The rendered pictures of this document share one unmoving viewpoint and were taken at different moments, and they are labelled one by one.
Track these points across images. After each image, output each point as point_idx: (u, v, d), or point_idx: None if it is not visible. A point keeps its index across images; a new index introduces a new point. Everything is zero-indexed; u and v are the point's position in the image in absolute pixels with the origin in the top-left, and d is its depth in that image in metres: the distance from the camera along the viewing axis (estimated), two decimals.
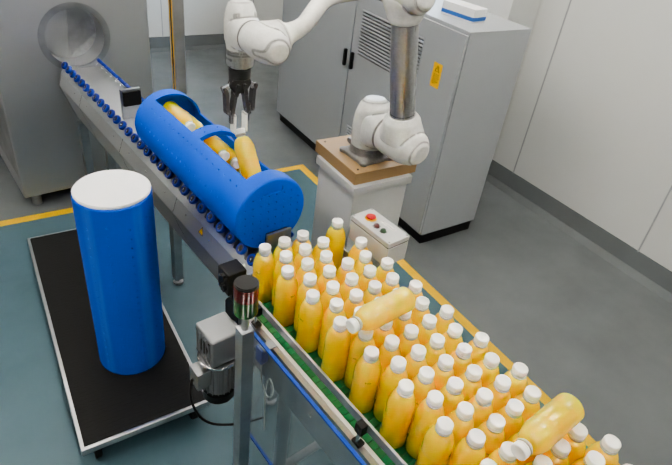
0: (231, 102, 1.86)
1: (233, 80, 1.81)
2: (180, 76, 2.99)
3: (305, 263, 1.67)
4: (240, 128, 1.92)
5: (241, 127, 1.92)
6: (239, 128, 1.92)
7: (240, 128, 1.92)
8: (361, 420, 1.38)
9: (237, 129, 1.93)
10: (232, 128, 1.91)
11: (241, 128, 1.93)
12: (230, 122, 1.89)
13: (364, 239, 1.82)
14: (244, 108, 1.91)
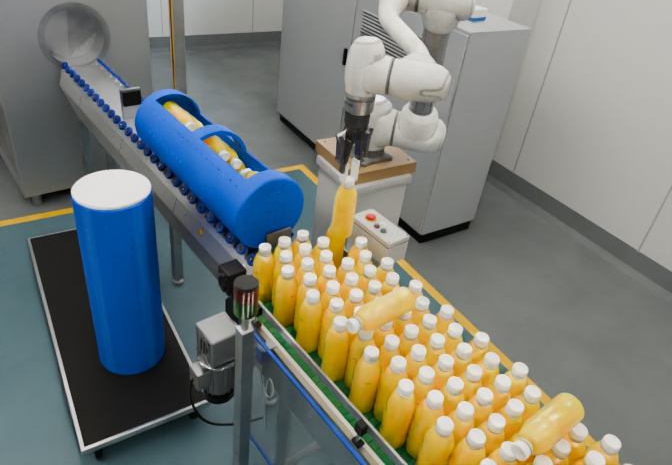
0: (344, 150, 1.64)
1: (350, 127, 1.59)
2: (180, 76, 2.99)
3: (305, 263, 1.67)
4: (352, 180, 1.71)
5: (353, 180, 1.71)
6: (350, 179, 1.71)
7: (351, 181, 1.70)
8: (361, 420, 1.38)
9: (347, 178, 1.71)
10: (342, 178, 1.70)
11: (352, 179, 1.72)
12: (341, 172, 1.67)
13: (364, 239, 1.82)
14: (355, 155, 1.70)
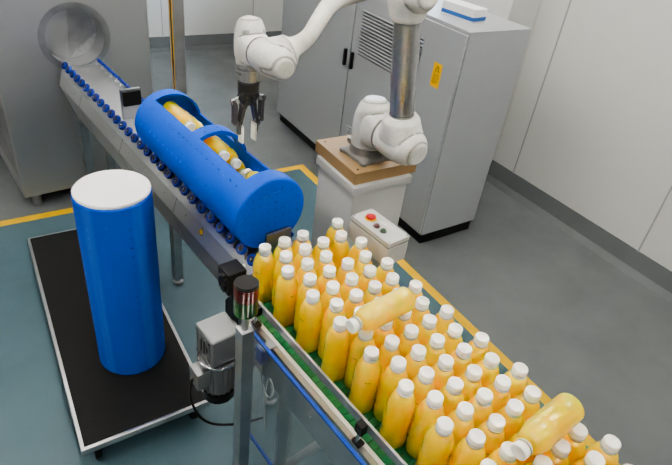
0: (239, 114, 1.93)
1: (242, 93, 1.88)
2: (180, 76, 2.99)
3: (305, 263, 1.67)
4: (344, 235, 1.82)
5: (345, 235, 1.82)
6: (342, 234, 1.83)
7: (343, 236, 1.82)
8: (361, 420, 1.38)
9: (340, 233, 1.83)
10: (240, 138, 1.98)
11: (344, 233, 1.83)
12: (238, 133, 1.96)
13: (364, 239, 1.82)
14: (253, 119, 1.99)
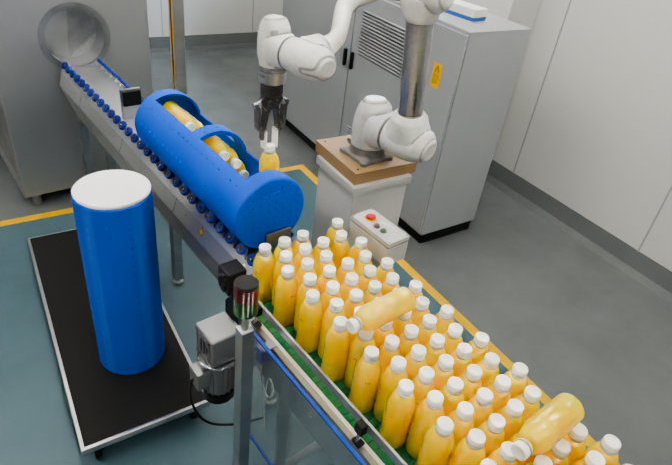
0: (262, 118, 1.83)
1: (265, 96, 1.78)
2: (180, 76, 2.99)
3: (305, 263, 1.67)
4: (344, 235, 1.82)
5: (345, 235, 1.82)
6: (342, 234, 1.83)
7: (343, 236, 1.82)
8: (361, 420, 1.38)
9: (340, 233, 1.83)
10: (262, 144, 1.88)
11: (344, 233, 1.83)
12: (261, 139, 1.86)
13: (364, 239, 1.82)
14: (275, 124, 1.88)
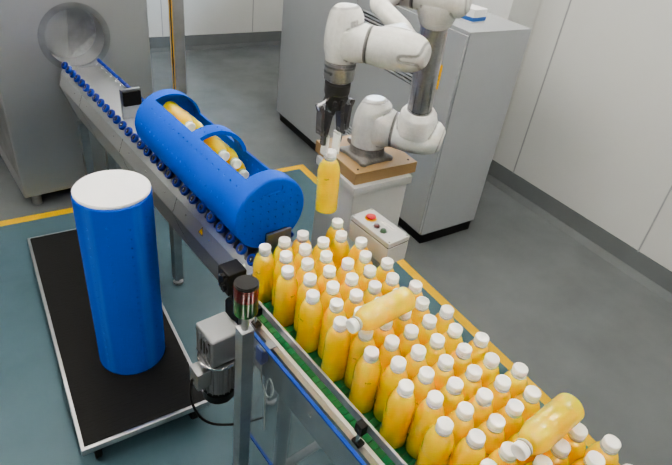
0: (325, 121, 1.62)
1: (330, 96, 1.57)
2: (180, 76, 2.99)
3: (305, 263, 1.67)
4: (344, 235, 1.82)
5: (345, 235, 1.82)
6: (342, 234, 1.83)
7: (343, 236, 1.82)
8: (361, 420, 1.38)
9: (340, 233, 1.83)
10: (323, 150, 1.67)
11: (344, 233, 1.83)
12: (322, 144, 1.65)
13: (364, 239, 1.82)
14: (337, 127, 1.68)
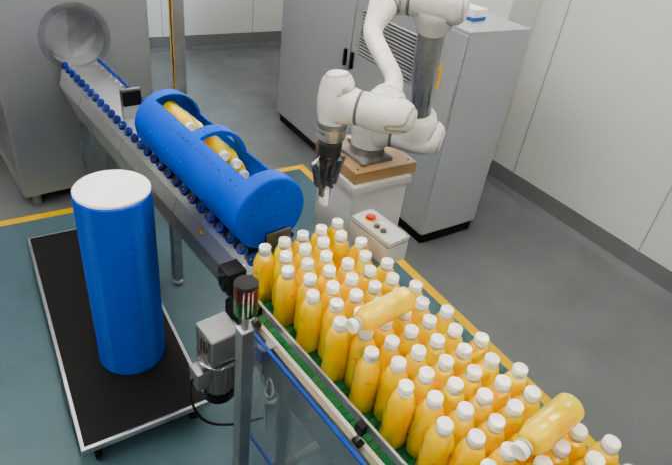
0: (321, 175, 1.73)
1: (323, 154, 1.67)
2: (180, 76, 2.99)
3: (305, 263, 1.67)
4: (344, 235, 1.82)
5: (345, 235, 1.82)
6: (342, 234, 1.83)
7: (343, 236, 1.82)
8: (361, 420, 1.38)
9: (340, 233, 1.83)
10: (321, 201, 1.78)
11: (344, 233, 1.83)
12: (320, 195, 1.76)
13: (364, 239, 1.82)
14: (326, 181, 1.76)
